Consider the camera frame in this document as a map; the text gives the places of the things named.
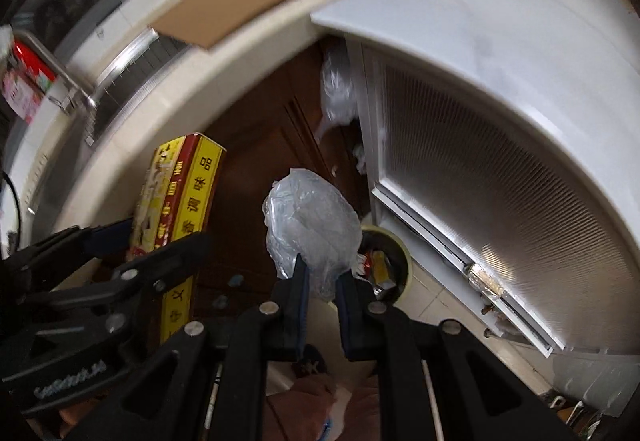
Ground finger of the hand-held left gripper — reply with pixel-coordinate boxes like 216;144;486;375
0;220;135;290
0;232;213;417

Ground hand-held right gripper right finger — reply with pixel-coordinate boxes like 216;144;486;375
334;271;578;441

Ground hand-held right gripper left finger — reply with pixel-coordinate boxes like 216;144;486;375
62;253;312;441

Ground yellow red long box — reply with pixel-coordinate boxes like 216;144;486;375
131;132;228;344

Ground yellow-green trash bin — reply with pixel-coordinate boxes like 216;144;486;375
356;225;414;304

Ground clear plastic bag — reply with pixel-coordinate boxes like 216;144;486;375
262;168;363;304

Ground dark blue shoe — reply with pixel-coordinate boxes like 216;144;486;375
295;346;329;378

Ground yellow flat packet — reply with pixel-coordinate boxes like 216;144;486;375
369;250;397;288

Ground person's pink trousers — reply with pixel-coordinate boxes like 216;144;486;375
262;371;383;441

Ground brown wooden cabinet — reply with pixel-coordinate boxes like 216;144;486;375
195;41;373;317

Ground chrome faucet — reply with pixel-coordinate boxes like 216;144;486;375
20;34;98;116

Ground red pink printed packet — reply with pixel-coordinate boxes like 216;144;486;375
0;38;58;124

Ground white plastic bag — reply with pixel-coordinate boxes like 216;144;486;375
314;48;369;172

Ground brown cardboard sheet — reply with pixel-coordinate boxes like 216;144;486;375
148;0;328;51

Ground white cabinet with ribbed door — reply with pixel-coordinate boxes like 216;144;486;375
310;0;640;357

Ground black cable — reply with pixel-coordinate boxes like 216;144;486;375
0;170;24;257

